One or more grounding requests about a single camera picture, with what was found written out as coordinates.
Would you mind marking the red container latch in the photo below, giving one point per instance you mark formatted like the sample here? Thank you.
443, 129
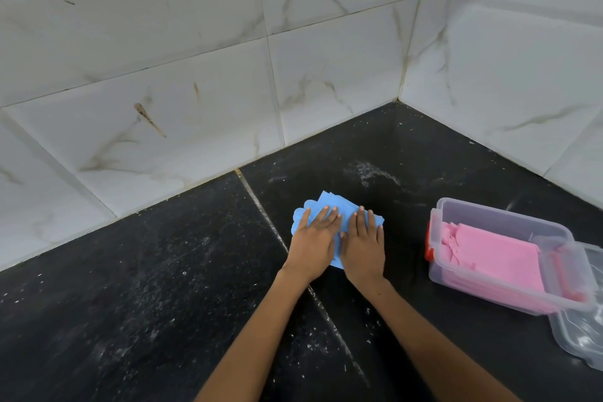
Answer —
429, 241

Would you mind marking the clear plastic storage container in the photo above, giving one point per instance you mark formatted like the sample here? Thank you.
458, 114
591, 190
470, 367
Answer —
494, 213

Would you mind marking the person's left little finger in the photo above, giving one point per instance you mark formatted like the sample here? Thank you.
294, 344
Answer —
304, 220

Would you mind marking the pink folded cloth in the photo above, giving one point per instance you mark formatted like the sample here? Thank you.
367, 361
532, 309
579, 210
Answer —
494, 255

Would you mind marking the person's left middle finger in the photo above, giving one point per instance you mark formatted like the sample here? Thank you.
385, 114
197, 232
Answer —
331, 219

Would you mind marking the person's left hand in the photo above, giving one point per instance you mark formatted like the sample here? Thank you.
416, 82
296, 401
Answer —
311, 248

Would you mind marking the person's right hand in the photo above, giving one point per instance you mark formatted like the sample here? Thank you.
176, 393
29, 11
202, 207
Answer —
362, 255

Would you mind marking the person's right little finger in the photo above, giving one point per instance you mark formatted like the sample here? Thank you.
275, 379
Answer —
380, 234

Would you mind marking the clear plastic container lid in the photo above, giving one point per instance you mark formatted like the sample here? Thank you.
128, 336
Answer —
579, 326

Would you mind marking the person's right thumb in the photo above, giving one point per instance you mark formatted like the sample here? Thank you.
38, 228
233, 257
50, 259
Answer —
343, 242

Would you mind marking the person's right forearm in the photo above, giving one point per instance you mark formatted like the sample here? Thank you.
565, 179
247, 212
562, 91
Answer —
424, 345

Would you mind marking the person's right middle finger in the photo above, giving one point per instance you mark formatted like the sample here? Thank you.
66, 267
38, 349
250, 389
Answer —
362, 220

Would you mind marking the person's left forearm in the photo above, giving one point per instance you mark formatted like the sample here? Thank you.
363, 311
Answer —
254, 345

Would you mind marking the blue cleaning cloth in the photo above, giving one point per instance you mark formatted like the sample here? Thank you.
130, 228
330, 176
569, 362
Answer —
329, 204

